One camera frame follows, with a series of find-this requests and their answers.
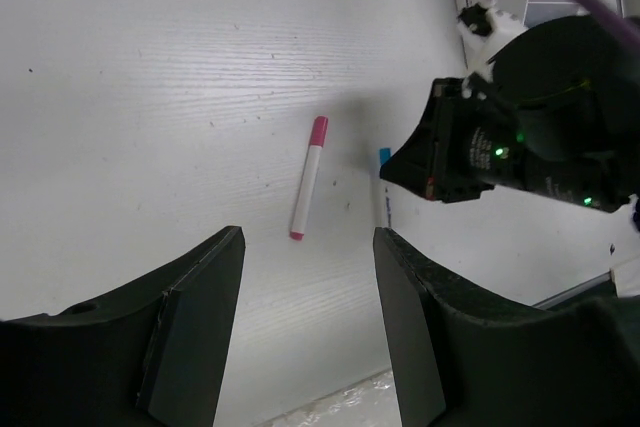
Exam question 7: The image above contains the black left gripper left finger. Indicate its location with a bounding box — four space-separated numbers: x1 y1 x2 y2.
1 226 245 426

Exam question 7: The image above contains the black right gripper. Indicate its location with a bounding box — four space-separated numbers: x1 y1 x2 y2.
379 16 639 212

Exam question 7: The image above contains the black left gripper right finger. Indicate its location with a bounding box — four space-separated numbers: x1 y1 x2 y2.
373 228 639 426

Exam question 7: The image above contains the white marker blue cap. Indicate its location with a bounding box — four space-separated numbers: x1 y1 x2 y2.
374 147 392 228

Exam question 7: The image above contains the white marker pink cap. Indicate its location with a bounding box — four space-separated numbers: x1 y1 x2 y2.
289 116 329 241

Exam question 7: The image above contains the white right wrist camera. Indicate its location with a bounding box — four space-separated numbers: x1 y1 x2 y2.
457 1 528 104

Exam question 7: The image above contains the aluminium rail right side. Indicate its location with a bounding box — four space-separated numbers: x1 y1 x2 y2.
533 272 617 311

